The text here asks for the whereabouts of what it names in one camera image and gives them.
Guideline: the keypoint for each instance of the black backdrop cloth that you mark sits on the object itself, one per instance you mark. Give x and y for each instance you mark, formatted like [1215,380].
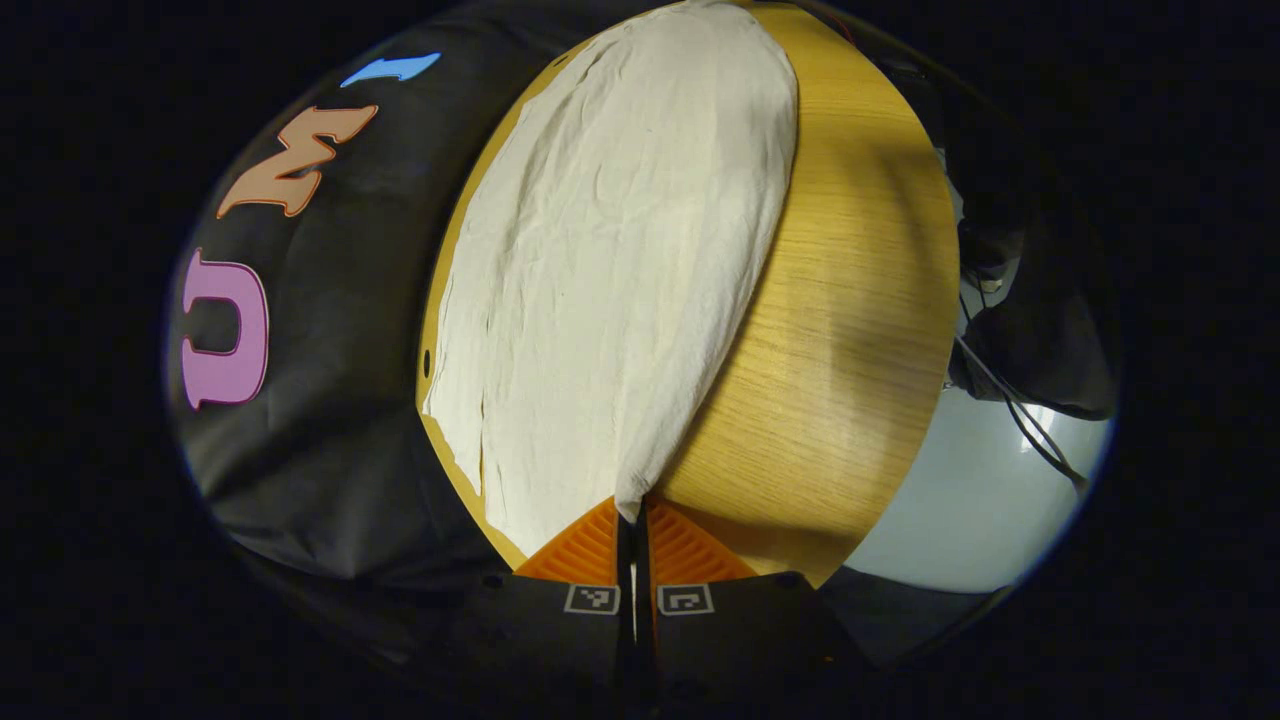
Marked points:
[350,350]

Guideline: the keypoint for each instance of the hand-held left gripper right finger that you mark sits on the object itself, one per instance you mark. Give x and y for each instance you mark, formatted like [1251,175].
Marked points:
[730,640]

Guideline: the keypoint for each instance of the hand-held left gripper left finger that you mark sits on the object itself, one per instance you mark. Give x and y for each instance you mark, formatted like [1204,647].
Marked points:
[560,640]

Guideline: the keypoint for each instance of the cream white jeans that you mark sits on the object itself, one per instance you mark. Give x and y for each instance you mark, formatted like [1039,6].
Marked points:
[620,250]

